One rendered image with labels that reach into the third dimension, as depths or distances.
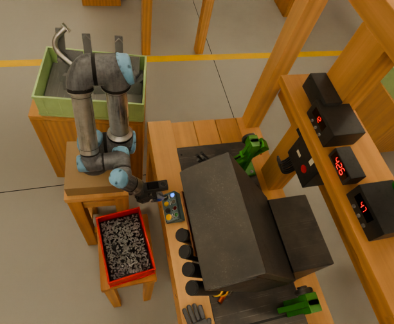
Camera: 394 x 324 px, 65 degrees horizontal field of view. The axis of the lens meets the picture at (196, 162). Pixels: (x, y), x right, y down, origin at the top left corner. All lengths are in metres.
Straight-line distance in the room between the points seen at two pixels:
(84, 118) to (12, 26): 2.89
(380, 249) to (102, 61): 1.09
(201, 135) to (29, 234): 1.47
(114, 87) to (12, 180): 1.77
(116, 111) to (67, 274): 1.45
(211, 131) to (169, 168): 0.38
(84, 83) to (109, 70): 0.10
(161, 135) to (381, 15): 1.19
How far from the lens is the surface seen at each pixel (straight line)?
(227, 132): 1.92
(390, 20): 1.12
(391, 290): 1.09
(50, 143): 2.32
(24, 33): 3.97
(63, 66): 2.13
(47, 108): 2.03
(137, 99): 2.04
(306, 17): 1.50
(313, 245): 1.36
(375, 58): 1.14
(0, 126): 3.17
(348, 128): 1.19
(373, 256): 1.09
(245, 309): 1.55
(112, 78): 1.21
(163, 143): 1.78
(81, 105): 1.26
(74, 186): 1.64
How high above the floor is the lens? 2.38
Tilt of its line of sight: 58 degrees down
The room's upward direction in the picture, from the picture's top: 17 degrees clockwise
